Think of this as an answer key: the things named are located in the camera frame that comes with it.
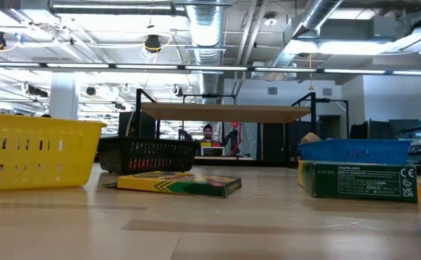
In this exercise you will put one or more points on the black plastic basket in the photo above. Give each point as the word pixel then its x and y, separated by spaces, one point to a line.
pixel 145 142

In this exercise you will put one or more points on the blue plastic basket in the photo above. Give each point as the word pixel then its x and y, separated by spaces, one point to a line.
pixel 322 151

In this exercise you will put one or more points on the thick crayon box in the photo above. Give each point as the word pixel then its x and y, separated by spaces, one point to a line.
pixel 325 180

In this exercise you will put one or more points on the yellow plastic basket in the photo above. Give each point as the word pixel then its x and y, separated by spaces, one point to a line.
pixel 33 180

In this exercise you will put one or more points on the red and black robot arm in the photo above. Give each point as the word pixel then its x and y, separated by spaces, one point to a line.
pixel 236 137

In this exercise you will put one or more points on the black background robot arm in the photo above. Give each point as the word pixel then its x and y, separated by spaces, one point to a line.
pixel 185 134

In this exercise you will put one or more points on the black desk monitor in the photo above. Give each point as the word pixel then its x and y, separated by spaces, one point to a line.
pixel 408 129
pixel 362 130

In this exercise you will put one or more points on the person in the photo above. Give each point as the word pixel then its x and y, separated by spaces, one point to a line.
pixel 208 131

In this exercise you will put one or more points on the wooden shelf with black legs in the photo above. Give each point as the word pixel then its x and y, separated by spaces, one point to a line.
pixel 224 112

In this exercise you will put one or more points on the black background monitor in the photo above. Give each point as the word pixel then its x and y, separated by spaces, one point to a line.
pixel 145 126

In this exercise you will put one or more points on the grey-blue rubber band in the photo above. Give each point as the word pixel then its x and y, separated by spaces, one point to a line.
pixel 109 184

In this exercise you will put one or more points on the long ceiling light strip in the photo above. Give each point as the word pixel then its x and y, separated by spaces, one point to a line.
pixel 87 65

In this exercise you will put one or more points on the white round pillar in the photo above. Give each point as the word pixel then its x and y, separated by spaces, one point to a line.
pixel 63 97

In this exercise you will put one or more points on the black background rig frame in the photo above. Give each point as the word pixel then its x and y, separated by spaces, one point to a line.
pixel 210 95

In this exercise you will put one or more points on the slanted silver ventilation duct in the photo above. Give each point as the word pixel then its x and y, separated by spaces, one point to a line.
pixel 318 14

